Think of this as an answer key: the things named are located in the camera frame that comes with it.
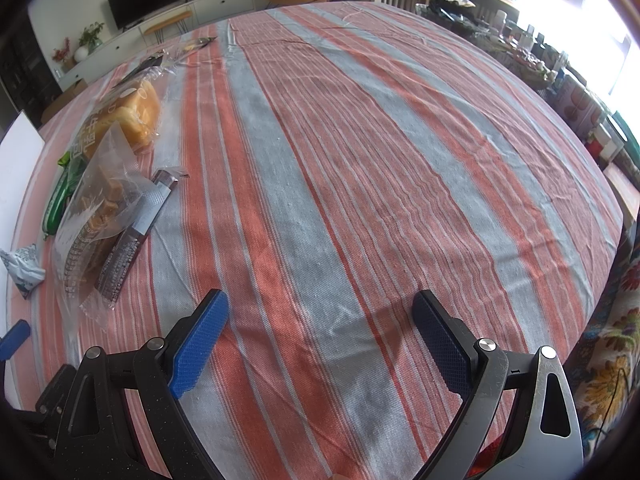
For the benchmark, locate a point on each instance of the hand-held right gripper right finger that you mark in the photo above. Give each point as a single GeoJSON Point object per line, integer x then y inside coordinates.
{"type": "Point", "coordinates": [440, 345]}

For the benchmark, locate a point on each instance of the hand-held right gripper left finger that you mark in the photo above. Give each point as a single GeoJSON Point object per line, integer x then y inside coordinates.
{"type": "Point", "coordinates": [200, 345]}

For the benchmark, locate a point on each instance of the clear bag of caramel cookies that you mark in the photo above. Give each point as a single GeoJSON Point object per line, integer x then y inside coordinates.
{"type": "Point", "coordinates": [95, 210]}

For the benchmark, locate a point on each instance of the cluttered side table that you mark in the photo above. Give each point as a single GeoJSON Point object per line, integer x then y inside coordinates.
{"type": "Point", "coordinates": [530, 50]}

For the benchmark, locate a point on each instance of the small dark packet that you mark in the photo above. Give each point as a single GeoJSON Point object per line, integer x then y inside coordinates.
{"type": "Point", "coordinates": [202, 44]}

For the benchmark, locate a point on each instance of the white low cabinet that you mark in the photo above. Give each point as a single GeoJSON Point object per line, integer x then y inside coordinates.
{"type": "Point", "coordinates": [225, 2]}

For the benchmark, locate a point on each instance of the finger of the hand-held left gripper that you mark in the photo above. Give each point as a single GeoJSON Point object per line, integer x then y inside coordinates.
{"type": "Point", "coordinates": [15, 340]}
{"type": "Point", "coordinates": [52, 400]}

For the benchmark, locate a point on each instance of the white board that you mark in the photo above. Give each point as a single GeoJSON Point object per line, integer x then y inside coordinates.
{"type": "Point", "coordinates": [17, 185]}

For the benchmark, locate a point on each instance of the green plant in white vase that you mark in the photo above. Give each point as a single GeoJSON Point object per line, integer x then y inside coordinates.
{"type": "Point", "coordinates": [90, 37]}

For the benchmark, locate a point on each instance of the bagged sliced bread loaf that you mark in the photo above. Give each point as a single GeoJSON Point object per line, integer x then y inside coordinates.
{"type": "Point", "coordinates": [132, 110]}

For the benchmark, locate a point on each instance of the black cabinet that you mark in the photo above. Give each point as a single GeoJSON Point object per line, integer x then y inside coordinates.
{"type": "Point", "coordinates": [25, 80]}

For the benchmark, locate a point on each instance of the green snack packet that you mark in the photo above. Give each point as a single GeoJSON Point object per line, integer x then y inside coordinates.
{"type": "Point", "coordinates": [60, 195]}

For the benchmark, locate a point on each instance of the striped red and grey tablecloth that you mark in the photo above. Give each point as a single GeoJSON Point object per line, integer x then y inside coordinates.
{"type": "Point", "coordinates": [380, 185]}

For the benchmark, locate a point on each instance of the white and blue snack packet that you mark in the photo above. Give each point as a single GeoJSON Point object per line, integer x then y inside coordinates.
{"type": "Point", "coordinates": [22, 270]}

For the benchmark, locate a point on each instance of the floral patterned cloth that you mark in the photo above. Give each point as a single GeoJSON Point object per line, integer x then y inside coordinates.
{"type": "Point", "coordinates": [610, 350]}

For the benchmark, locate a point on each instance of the red flower bunch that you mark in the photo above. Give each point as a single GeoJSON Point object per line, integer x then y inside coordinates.
{"type": "Point", "coordinates": [61, 52]}

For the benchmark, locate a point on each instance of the bright window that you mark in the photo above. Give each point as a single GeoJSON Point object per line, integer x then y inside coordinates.
{"type": "Point", "coordinates": [575, 5]}

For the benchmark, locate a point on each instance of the brown chocolate bar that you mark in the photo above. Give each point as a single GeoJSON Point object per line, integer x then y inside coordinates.
{"type": "Point", "coordinates": [145, 210]}

